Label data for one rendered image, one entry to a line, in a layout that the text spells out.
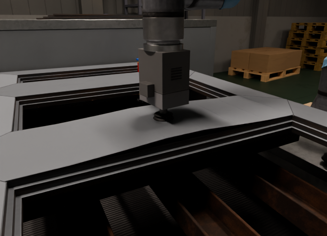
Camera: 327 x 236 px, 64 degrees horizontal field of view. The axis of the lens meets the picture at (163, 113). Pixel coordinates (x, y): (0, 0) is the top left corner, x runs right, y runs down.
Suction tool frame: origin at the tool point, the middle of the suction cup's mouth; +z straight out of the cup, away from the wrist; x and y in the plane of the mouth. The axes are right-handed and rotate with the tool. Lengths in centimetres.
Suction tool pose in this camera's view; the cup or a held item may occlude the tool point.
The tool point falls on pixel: (163, 123)
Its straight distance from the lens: 54.1
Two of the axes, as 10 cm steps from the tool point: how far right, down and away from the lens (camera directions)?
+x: 8.2, -2.0, 5.4
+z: 0.0, 9.4, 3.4
